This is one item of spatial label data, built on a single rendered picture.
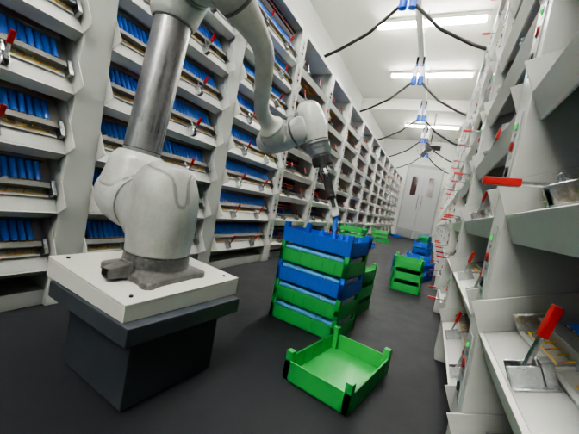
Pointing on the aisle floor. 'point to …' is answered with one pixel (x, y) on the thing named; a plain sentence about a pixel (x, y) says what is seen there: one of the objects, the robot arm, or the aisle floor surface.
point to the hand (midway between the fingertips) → (333, 207)
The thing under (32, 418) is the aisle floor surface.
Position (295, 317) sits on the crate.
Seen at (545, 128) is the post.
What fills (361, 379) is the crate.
